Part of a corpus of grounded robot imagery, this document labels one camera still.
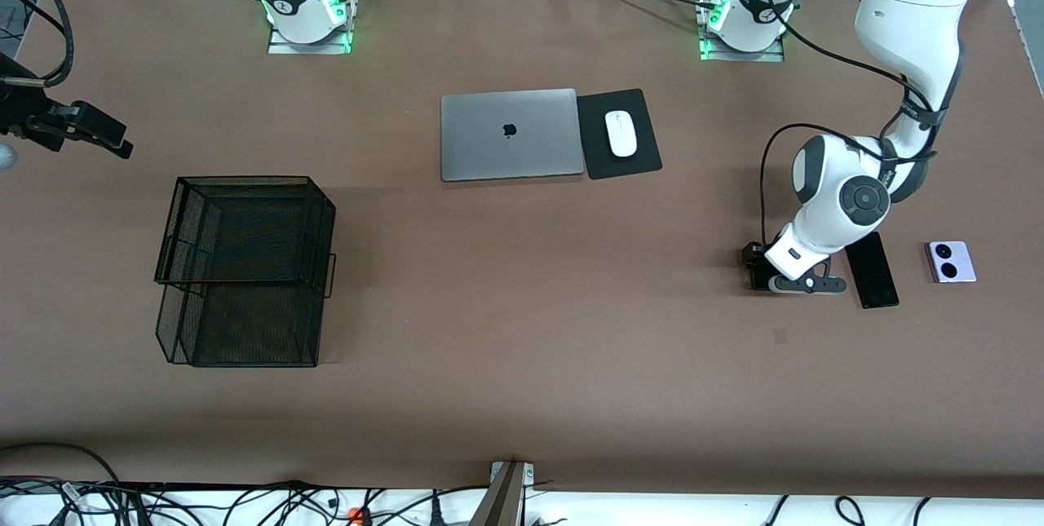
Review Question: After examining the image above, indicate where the purple flip phone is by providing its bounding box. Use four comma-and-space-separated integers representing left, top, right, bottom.
927, 241, 978, 284

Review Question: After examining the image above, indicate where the silver closed laptop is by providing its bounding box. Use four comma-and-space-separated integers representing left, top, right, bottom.
440, 88, 586, 183

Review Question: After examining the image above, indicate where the thick black cable loop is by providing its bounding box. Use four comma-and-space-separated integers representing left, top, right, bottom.
0, 442, 131, 526

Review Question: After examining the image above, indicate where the black mouse pad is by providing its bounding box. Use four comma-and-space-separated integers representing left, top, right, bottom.
576, 88, 663, 181

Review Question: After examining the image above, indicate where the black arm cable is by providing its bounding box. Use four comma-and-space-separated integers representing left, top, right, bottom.
0, 0, 76, 88
757, 0, 968, 266

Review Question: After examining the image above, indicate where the aluminium profile bracket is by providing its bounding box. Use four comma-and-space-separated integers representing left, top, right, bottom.
469, 461, 535, 526

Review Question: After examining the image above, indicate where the white computer mouse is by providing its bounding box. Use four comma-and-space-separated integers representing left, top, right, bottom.
604, 109, 639, 159

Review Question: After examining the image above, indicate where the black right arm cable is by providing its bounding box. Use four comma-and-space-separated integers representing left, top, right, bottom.
0, 0, 76, 88

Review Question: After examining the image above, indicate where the black wire mesh basket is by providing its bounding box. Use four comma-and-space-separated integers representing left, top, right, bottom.
154, 175, 338, 369

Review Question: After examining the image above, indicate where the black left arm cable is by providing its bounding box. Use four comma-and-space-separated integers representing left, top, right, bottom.
757, 0, 968, 266

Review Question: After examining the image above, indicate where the long black slab phone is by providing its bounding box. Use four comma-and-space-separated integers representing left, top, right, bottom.
845, 231, 900, 310

